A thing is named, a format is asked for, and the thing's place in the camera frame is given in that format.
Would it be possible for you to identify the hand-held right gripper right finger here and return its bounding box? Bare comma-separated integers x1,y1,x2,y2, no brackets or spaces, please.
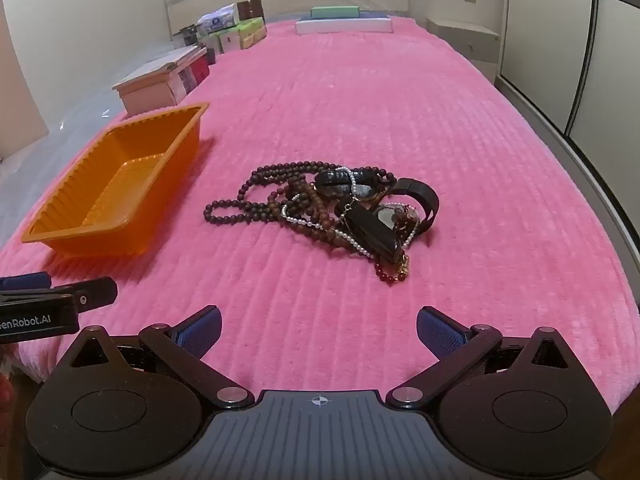
385,306,586,411

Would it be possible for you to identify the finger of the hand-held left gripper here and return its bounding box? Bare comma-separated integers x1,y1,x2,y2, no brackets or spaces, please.
47,277,119,311
0,271,53,292

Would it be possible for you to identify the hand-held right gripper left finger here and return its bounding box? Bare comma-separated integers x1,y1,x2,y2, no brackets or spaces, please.
54,304,255,412

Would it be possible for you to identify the dark wooden bead necklace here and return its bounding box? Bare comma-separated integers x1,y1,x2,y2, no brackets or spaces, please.
202,160,353,227

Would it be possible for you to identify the orange plastic tray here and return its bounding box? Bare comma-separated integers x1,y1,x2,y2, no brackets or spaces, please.
21,102,211,257

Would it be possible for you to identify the black glossy bangle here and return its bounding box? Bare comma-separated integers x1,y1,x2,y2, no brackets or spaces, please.
313,168,359,197

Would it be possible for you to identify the pink box with white lid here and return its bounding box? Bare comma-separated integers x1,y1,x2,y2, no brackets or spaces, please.
112,45,207,116

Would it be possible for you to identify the beige nightstand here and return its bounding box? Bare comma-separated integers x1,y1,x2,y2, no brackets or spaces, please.
425,17,501,82

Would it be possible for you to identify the stack of small colourful boxes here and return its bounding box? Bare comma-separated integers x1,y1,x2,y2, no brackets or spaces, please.
172,0,269,65

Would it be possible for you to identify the white tissue pack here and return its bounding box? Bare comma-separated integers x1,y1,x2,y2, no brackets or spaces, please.
197,3,239,31

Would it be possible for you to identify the white flat box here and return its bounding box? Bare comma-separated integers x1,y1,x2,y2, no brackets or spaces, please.
294,16,394,36

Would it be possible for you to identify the beige wardrobe with dark trim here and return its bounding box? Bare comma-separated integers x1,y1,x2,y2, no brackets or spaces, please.
494,0,640,243

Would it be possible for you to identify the green flat box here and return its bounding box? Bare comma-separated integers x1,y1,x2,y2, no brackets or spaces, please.
310,4,361,19

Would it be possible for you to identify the red bead bracelet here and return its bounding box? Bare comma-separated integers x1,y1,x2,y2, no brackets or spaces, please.
374,255,411,285

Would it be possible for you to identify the thin gold chain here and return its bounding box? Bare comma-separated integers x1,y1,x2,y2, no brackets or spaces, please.
394,204,422,277

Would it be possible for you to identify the black strap wristwatch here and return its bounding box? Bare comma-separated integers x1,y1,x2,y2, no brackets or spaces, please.
377,178,441,236

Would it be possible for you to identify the white pearl necklace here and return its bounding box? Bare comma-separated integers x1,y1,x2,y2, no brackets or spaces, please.
280,167,377,259

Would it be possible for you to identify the brown large bead bracelet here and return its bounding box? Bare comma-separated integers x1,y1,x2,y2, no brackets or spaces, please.
265,180,352,249

